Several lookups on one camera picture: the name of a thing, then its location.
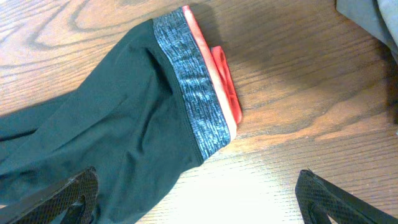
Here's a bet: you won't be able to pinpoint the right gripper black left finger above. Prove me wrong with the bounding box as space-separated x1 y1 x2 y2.
1 167 99 224

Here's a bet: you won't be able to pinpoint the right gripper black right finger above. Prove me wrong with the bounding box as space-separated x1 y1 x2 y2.
295 170 397 224

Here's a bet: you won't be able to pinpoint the black leggings grey red waistband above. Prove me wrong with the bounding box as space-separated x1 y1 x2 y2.
1 6 242 223

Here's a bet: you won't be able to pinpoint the folded khaki trousers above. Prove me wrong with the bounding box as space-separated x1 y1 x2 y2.
336 0 398 62

